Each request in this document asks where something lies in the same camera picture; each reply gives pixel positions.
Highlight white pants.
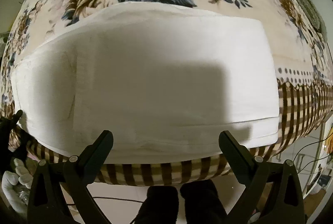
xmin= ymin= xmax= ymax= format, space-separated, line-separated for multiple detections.
xmin=11 ymin=3 xmax=279 ymax=164

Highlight white stuffed toy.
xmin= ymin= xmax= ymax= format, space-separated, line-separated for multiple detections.
xmin=1 ymin=158 xmax=33 ymax=219

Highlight grey fluffy towel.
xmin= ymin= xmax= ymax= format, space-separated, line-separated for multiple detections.
xmin=297 ymin=0 xmax=327 ymax=41

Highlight floral plaid bed blanket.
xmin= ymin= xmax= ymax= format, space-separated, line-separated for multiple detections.
xmin=1 ymin=0 xmax=332 ymax=159

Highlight black cable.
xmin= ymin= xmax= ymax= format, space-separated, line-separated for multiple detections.
xmin=292 ymin=135 xmax=333 ymax=175

